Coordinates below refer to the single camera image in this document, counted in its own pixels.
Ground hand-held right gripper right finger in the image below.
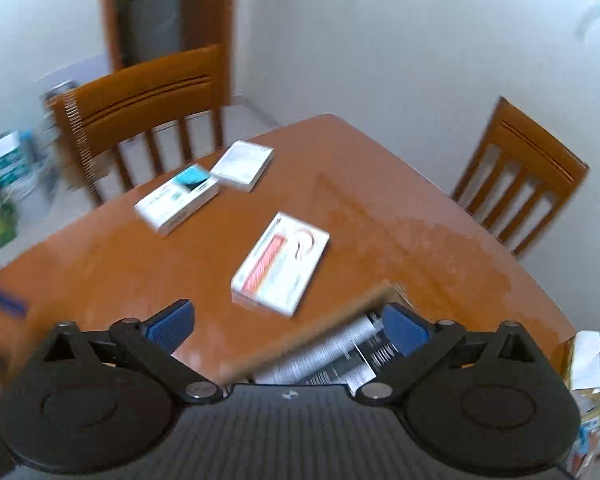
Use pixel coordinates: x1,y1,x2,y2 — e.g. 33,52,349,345
352,302,551,403

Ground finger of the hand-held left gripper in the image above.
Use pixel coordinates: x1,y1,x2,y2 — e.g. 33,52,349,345
0,280,30,319

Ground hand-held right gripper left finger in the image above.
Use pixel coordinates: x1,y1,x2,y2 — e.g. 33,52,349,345
27,299,221,403

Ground large cardboard box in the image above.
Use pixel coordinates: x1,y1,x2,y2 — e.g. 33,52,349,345
219,281,416,386

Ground white teal medicine box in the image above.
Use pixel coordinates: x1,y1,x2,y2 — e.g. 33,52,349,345
133,163,221,239

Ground white red medicine box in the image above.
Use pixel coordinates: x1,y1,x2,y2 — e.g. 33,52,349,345
230,211,331,319

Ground wooden desk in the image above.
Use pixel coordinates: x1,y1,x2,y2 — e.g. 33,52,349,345
0,114,576,391

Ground pile of teal white boxes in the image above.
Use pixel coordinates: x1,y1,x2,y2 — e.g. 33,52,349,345
0,130,37,198

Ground plain white medicine box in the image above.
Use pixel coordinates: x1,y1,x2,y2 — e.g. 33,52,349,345
208,140,275,194

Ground metal coil spring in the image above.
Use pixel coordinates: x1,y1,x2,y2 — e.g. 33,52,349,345
62,92,98,191

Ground pile of mixed packages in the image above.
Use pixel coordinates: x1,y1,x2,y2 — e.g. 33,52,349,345
562,317,600,480

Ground wooden slat-back chair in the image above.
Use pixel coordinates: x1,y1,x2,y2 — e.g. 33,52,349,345
451,96,592,258

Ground wooden chair with coil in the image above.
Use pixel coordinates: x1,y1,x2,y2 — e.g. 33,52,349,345
52,44,227,207

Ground grey washing machine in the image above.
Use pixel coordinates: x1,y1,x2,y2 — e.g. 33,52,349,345
114,0,182,68

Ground wooden door frame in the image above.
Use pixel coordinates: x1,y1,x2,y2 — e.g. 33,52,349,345
99,0,238,108

